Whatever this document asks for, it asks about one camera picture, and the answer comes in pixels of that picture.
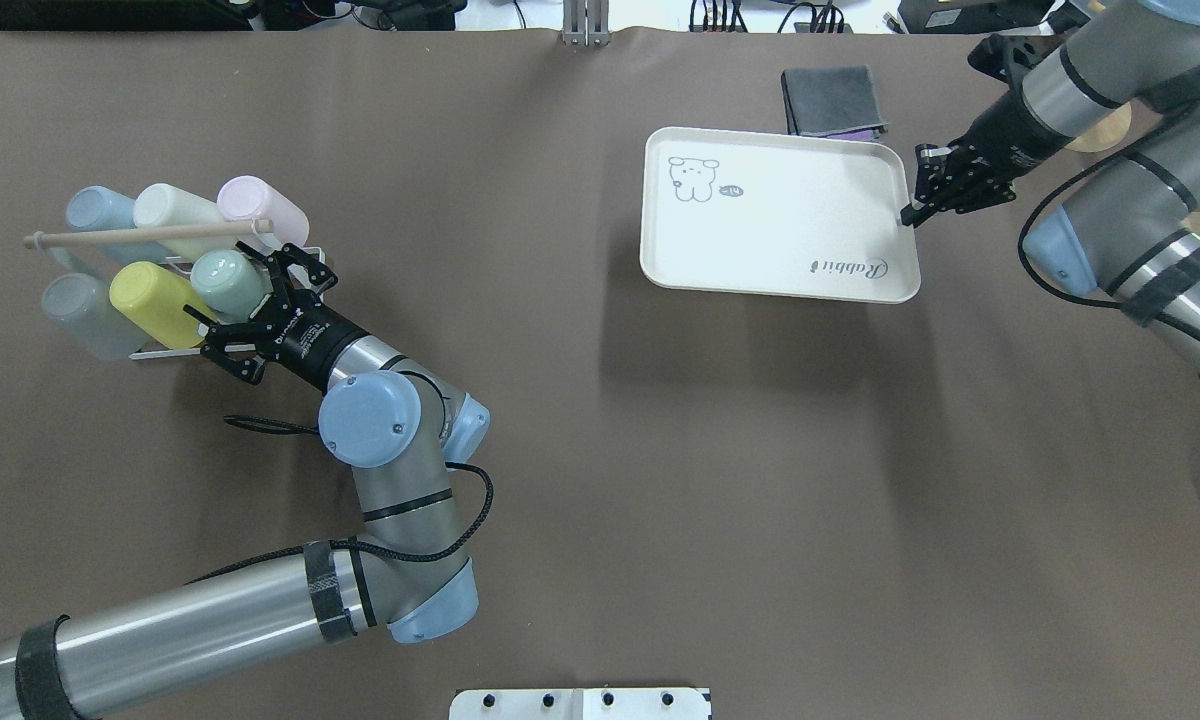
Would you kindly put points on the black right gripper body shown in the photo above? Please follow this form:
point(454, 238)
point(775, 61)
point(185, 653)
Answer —
point(998, 135)

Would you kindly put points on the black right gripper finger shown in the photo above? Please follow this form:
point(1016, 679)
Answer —
point(936, 189)

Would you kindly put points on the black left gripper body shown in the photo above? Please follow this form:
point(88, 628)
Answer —
point(309, 343)

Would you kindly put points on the green cup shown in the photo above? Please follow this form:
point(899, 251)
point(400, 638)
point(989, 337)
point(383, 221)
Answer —
point(229, 283)

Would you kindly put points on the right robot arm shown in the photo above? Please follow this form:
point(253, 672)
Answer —
point(1114, 236)

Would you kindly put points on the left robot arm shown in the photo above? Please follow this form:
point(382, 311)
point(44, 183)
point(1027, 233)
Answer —
point(403, 432)

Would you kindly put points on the pink cup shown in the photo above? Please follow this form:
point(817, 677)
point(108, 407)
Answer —
point(247, 198)

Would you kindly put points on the yellow cup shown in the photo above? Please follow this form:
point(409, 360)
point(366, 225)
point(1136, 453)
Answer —
point(162, 303)

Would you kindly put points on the cream white cup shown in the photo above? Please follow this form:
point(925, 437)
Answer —
point(162, 205)

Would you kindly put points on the grey cup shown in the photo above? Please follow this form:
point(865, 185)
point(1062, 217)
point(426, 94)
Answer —
point(79, 305)

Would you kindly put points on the blue cup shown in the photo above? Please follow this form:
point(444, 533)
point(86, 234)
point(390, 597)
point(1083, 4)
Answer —
point(98, 208)

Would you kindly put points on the white rabbit tray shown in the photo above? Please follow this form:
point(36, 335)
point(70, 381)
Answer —
point(779, 215)

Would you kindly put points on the wooden mug tree stand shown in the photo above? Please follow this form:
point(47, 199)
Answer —
point(1107, 134)

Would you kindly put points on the grey folded cloth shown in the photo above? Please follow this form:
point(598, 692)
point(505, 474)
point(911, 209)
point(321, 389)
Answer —
point(831, 102)

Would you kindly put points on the white wire cup rack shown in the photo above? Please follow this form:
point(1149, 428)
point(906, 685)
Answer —
point(60, 247)

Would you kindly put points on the aluminium frame post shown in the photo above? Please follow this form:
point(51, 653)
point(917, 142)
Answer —
point(585, 23)

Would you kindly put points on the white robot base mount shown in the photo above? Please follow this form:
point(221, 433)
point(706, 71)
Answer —
point(583, 703)

